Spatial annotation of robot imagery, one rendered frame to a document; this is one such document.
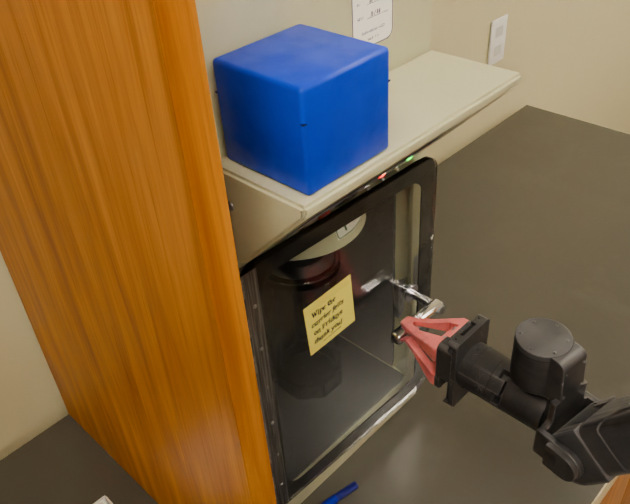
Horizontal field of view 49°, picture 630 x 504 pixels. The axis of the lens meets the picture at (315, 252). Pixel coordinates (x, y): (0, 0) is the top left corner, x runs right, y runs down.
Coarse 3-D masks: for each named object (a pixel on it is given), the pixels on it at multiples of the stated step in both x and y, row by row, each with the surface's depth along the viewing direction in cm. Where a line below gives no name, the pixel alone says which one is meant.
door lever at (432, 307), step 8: (408, 288) 90; (416, 288) 91; (408, 296) 90; (416, 296) 90; (424, 296) 89; (424, 304) 89; (432, 304) 88; (440, 304) 88; (424, 312) 86; (432, 312) 87; (440, 312) 88; (400, 328) 84; (392, 336) 84; (400, 336) 83; (408, 336) 85; (400, 344) 84
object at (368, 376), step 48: (384, 192) 77; (432, 192) 84; (288, 240) 69; (336, 240) 74; (384, 240) 81; (432, 240) 89; (288, 288) 72; (384, 288) 86; (288, 336) 75; (336, 336) 82; (384, 336) 91; (288, 384) 79; (336, 384) 87; (384, 384) 96; (288, 432) 83; (336, 432) 92; (288, 480) 88
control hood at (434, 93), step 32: (416, 64) 73; (448, 64) 72; (480, 64) 72; (416, 96) 67; (448, 96) 66; (480, 96) 66; (416, 128) 61; (448, 128) 63; (224, 160) 59; (384, 160) 58; (256, 192) 56; (288, 192) 54; (320, 192) 54; (256, 224) 58; (288, 224) 54; (256, 256) 63
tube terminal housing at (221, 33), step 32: (224, 0) 53; (256, 0) 56; (288, 0) 58; (320, 0) 61; (416, 0) 71; (224, 32) 55; (256, 32) 57; (416, 32) 73; (416, 160) 83; (352, 448) 101; (320, 480) 98
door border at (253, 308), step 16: (256, 272) 67; (256, 288) 68; (256, 304) 69; (256, 320) 70; (256, 336) 71; (256, 352) 72; (272, 384) 77; (272, 400) 78; (272, 416) 79; (272, 432) 81; (272, 448) 82; (272, 464) 84; (288, 496) 90
